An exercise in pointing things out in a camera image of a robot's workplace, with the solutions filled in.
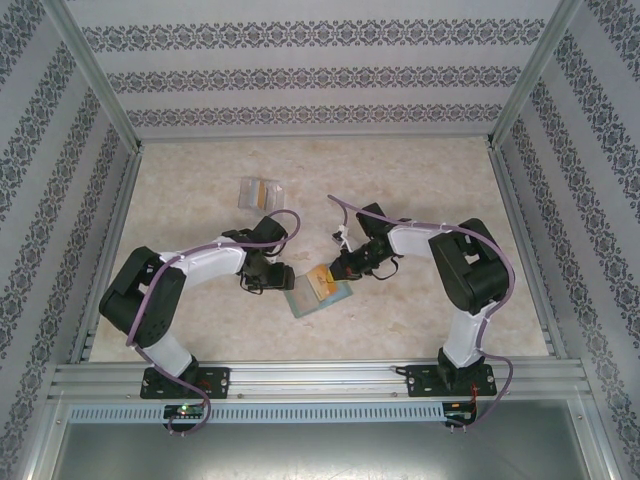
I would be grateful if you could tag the small controller circuit board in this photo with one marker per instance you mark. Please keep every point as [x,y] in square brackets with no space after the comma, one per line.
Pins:
[460,412]
[185,411]

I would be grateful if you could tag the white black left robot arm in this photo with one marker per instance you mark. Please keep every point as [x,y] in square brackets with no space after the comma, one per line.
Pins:
[210,262]

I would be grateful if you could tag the aluminium frame post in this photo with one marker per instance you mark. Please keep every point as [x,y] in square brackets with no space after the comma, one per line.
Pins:
[531,75]
[97,75]

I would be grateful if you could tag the aluminium table side rail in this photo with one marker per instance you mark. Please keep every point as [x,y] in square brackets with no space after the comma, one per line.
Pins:
[513,210]
[123,210]

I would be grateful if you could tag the green transparent bag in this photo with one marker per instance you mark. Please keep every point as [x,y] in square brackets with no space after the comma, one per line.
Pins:
[305,302]

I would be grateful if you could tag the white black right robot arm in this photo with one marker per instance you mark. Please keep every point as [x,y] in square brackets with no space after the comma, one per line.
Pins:
[410,240]

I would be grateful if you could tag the grey sheet metal panel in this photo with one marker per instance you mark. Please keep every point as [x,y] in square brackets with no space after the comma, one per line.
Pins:
[320,452]

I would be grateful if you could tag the aluminium frame leg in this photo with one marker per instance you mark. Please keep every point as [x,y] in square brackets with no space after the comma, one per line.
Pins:
[594,440]
[46,440]

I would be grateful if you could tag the aluminium mounting rail beam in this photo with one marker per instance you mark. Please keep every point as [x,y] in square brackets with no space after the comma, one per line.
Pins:
[310,380]

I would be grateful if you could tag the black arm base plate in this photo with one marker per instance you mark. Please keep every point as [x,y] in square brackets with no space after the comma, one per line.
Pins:
[217,382]
[420,382]

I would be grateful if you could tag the clear plastic card stack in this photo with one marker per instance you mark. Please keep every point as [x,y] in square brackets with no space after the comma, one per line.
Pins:
[247,195]

